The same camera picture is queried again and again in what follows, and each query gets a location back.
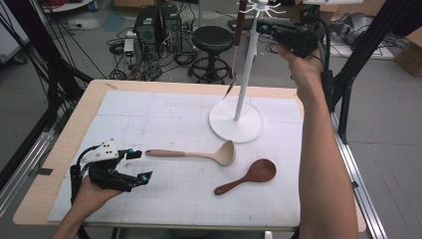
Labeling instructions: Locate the small cardboard box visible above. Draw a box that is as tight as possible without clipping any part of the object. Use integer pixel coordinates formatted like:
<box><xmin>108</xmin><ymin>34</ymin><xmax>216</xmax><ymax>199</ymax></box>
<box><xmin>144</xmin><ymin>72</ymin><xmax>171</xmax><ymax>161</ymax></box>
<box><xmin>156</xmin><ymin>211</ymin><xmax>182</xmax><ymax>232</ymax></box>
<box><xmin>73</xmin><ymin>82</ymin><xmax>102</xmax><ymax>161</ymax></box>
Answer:
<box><xmin>393</xmin><ymin>28</ymin><xmax>422</xmax><ymax>78</ymax></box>

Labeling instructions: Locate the aluminium rail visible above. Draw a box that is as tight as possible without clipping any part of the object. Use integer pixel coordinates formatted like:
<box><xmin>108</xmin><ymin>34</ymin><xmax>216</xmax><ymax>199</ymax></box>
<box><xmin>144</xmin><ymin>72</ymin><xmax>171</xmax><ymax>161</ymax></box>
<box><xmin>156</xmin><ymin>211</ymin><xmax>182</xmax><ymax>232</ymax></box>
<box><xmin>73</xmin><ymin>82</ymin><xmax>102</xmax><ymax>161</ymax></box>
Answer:
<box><xmin>0</xmin><ymin>129</ymin><xmax>57</xmax><ymax>218</ymax></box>
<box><xmin>330</xmin><ymin>108</ymin><xmax>388</xmax><ymax>239</ymax></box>

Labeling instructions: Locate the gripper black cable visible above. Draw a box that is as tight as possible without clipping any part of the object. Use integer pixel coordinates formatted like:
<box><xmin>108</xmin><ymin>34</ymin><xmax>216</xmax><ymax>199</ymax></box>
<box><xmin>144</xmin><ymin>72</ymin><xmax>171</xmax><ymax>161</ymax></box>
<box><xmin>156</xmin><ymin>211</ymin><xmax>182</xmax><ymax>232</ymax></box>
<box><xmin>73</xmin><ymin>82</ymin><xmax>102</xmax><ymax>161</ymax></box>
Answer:
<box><xmin>69</xmin><ymin>144</ymin><xmax>102</xmax><ymax>239</ymax></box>
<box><xmin>316</xmin><ymin>14</ymin><xmax>335</xmax><ymax>113</ymax></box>

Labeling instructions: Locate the grey device on floor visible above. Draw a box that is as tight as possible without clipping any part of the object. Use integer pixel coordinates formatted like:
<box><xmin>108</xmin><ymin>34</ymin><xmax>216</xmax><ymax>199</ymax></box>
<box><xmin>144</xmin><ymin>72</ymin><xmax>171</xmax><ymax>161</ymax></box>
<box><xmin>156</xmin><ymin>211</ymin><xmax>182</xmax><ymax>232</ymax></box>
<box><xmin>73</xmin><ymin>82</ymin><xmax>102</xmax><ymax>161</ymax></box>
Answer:
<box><xmin>327</xmin><ymin>12</ymin><xmax>375</xmax><ymax>46</ymax></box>

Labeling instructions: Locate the person's right hand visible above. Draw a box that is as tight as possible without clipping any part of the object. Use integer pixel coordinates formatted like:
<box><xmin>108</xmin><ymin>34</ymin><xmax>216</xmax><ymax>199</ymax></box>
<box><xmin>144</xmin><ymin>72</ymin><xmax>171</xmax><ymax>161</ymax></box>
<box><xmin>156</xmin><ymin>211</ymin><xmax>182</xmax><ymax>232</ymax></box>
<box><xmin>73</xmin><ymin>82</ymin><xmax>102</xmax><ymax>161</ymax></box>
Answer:
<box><xmin>273</xmin><ymin>43</ymin><xmax>326</xmax><ymax>103</ymax></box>

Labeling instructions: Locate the black frame strut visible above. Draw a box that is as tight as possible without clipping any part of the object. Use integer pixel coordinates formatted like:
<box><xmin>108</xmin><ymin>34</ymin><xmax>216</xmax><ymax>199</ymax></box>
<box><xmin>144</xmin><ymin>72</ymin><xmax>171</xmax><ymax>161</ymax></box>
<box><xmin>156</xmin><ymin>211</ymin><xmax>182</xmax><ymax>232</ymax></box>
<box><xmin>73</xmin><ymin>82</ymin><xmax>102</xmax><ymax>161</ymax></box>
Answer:
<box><xmin>326</xmin><ymin>0</ymin><xmax>422</xmax><ymax>144</ymax></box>
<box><xmin>0</xmin><ymin>0</ymin><xmax>95</xmax><ymax>133</ymax></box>

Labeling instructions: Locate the beige ladle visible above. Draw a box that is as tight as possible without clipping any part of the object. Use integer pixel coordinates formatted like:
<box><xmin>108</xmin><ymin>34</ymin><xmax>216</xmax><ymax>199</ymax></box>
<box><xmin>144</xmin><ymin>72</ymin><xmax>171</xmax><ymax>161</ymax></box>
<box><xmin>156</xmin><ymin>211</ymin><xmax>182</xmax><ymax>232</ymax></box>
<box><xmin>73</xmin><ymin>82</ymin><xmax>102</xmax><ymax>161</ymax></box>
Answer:
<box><xmin>144</xmin><ymin>139</ymin><xmax>237</xmax><ymax>167</ymax></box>

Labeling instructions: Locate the black tape strip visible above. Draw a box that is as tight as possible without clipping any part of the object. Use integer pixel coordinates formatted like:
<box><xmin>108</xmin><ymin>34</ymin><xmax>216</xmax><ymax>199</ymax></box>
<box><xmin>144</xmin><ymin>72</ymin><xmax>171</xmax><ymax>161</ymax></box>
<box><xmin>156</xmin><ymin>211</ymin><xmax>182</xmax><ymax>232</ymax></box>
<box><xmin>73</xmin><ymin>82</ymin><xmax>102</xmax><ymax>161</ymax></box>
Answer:
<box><xmin>30</xmin><ymin>167</ymin><xmax>55</xmax><ymax>177</ymax></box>

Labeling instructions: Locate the metal spatula with wooden handle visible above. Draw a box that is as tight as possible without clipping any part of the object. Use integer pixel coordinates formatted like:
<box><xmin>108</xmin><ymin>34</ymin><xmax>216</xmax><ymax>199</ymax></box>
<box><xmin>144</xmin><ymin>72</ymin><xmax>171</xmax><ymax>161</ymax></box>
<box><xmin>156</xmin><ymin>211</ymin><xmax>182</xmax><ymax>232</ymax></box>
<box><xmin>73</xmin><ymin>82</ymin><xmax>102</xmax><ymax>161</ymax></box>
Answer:
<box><xmin>221</xmin><ymin>0</ymin><xmax>250</xmax><ymax>102</ymax></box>

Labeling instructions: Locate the white grid mat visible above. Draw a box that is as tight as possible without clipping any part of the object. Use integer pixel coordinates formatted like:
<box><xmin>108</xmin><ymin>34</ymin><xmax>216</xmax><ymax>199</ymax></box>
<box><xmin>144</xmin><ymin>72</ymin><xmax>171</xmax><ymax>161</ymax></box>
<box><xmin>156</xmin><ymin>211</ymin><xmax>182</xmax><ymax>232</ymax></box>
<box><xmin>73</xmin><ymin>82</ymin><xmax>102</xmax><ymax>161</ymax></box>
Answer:
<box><xmin>47</xmin><ymin>90</ymin><xmax>305</xmax><ymax>227</ymax></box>

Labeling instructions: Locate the white floor board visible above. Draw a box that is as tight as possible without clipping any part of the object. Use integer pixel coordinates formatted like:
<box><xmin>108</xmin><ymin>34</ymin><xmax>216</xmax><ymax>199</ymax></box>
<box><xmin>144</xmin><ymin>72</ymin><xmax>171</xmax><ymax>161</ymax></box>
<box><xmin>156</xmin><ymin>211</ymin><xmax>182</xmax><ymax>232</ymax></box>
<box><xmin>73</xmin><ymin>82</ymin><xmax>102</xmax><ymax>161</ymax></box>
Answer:
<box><xmin>322</xmin><ymin>31</ymin><xmax>396</xmax><ymax>62</ymax></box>

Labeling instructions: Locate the person's left hand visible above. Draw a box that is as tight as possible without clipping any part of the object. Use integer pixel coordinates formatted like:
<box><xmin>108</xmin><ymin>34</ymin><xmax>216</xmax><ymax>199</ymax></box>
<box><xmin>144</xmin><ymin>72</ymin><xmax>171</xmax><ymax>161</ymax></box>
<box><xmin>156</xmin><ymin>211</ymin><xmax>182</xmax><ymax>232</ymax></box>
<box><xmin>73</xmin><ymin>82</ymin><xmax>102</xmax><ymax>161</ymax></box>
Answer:
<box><xmin>70</xmin><ymin>174</ymin><xmax>124</xmax><ymax>218</ymax></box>

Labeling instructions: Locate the white power box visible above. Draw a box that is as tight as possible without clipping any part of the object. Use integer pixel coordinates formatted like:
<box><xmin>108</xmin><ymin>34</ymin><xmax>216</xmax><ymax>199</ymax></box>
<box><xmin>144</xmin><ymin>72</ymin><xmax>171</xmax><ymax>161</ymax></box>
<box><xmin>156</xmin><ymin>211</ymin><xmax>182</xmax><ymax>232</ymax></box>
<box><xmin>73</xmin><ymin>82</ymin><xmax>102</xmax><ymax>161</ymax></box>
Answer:
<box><xmin>123</xmin><ymin>30</ymin><xmax>137</xmax><ymax>66</ymax></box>

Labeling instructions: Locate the coiled black cable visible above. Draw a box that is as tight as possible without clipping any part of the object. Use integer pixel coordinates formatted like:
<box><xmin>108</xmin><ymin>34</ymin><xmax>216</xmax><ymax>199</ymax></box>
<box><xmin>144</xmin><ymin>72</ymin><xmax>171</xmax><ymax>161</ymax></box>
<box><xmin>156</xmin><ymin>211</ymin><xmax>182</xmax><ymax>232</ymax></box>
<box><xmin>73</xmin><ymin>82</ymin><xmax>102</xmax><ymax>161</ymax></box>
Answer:
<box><xmin>108</xmin><ymin>41</ymin><xmax>126</xmax><ymax>56</ymax></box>
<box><xmin>265</xmin><ymin>42</ymin><xmax>283</xmax><ymax>56</ymax></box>

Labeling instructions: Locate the black computer tower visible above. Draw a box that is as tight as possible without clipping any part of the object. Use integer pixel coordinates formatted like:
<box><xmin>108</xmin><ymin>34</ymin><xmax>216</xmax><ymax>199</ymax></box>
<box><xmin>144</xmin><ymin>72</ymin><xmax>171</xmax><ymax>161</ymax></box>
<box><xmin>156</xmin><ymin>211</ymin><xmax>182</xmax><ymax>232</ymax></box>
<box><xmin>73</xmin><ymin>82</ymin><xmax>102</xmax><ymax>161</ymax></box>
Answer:
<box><xmin>160</xmin><ymin>3</ymin><xmax>184</xmax><ymax>54</ymax></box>
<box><xmin>132</xmin><ymin>5</ymin><xmax>164</xmax><ymax>62</ymax></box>

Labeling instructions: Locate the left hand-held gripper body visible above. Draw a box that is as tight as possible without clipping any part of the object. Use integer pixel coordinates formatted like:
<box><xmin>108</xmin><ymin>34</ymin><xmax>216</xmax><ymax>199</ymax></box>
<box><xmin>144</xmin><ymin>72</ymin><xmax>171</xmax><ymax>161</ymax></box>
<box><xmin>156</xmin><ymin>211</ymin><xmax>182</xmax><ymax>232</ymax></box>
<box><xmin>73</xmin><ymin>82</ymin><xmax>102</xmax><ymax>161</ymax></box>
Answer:
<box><xmin>80</xmin><ymin>137</ymin><xmax>139</xmax><ymax>194</ymax></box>

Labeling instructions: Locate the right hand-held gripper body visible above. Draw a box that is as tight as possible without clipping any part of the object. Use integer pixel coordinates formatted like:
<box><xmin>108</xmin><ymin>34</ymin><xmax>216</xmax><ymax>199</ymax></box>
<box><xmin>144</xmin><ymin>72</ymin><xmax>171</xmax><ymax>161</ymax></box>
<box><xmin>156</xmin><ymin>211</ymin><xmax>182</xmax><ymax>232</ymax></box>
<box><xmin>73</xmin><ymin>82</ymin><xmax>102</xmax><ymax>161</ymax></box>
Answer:
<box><xmin>274</xmin><ymin>0</ymin><xmax>364</xmax><ymax>60</ymax></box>

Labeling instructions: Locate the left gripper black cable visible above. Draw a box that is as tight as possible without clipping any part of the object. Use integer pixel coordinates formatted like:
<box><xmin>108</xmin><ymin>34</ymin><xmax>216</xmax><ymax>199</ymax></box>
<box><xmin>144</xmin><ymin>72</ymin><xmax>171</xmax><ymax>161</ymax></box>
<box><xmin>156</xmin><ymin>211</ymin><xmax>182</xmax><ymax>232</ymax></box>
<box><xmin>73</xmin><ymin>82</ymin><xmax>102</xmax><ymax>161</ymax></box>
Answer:
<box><xmin>69</xmin><ymin>144</ymin><xmax>102</xmax><ymax>239</ymax></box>

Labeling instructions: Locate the black round stool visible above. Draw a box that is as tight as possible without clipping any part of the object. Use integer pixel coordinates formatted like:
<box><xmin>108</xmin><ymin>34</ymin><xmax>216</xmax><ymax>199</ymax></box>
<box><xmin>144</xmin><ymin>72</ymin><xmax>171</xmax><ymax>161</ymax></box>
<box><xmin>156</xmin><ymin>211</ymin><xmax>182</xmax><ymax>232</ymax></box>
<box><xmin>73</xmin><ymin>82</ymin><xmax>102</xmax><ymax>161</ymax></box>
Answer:
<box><xmin>187</xmin><ymin>25</ymin><xmax>238</xmax><ymax>85</ymax></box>

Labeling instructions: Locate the dark wooden spoon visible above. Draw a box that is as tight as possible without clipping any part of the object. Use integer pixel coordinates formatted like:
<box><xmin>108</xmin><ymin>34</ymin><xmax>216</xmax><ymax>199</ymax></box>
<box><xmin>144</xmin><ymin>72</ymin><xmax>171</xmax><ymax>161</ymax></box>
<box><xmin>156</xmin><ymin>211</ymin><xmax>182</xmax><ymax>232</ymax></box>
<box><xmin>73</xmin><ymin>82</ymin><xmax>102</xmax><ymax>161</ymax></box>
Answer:
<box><xmin>213</xmin><ymin>158</ymin><xmax>278</xmax><ymax>196</ymax></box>

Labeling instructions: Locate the white utensil rack stand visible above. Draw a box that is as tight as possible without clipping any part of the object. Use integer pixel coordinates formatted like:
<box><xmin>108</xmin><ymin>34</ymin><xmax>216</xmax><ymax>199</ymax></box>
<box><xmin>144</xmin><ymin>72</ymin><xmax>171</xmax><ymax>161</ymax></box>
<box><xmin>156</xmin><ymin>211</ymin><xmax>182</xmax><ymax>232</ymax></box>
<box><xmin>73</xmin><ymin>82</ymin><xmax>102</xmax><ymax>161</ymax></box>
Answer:
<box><xmin>208</xmin><ymin>0</ymin><xmax>288</xmax><ymax>144</ymax></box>

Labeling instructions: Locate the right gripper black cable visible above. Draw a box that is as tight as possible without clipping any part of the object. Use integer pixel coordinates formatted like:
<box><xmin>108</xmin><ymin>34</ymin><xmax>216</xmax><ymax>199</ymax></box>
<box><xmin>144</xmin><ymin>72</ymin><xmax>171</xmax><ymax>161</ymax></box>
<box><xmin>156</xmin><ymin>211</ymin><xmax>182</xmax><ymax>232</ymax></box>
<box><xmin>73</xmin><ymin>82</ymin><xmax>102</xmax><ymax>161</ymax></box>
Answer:
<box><xmin>316</xmin><ymin>14</ymin><xmax>335</xmax><ymax>113</ymax></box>

